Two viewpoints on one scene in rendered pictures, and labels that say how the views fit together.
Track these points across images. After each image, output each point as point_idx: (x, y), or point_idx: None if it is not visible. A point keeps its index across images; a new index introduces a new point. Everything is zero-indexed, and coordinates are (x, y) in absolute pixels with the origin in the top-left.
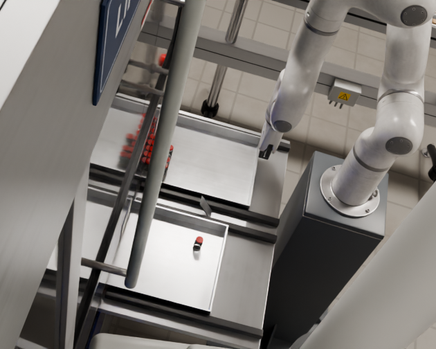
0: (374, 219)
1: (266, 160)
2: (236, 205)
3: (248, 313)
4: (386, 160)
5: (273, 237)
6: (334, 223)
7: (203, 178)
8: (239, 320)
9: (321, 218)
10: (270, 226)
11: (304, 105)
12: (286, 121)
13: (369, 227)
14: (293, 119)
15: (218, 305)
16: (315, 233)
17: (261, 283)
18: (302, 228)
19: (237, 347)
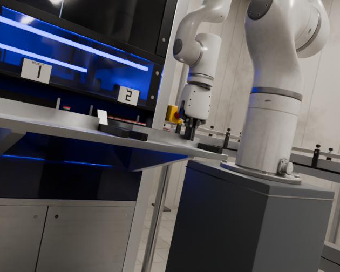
0: (271, 181)
1: (192, 148)
2: (126, 127)
3: (18, 119)
4: (271, 69)
5: (123, 129)
6: (212, 170)
7: None
8: (2, 115)
9: (200, 165)
10: (136, 139)
11: (192, 19)
12: (178, 38)
13: (253, 178)
14: (183, 34)
15: (11, 115)
16: (196, 199)
17: (66, 127)
18: (185, 191)
19: None
